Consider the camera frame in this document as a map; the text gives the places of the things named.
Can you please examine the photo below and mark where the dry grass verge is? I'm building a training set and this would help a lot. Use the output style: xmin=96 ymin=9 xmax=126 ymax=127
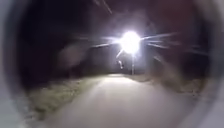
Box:
xmin=24 ymin=77 xmax=101 ymax=122
xmin=125 ymin=73 xmax=205 ymax=98

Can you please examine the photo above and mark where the grey asphalt path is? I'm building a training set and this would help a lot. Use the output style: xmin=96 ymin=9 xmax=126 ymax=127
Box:
xmin=42 ymin=73 xmax=202 ymax=128

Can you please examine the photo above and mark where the street lamp on pole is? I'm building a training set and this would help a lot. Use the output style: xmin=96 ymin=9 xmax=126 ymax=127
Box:
xmin=119 ymin=31 xmax=142 ymax=77

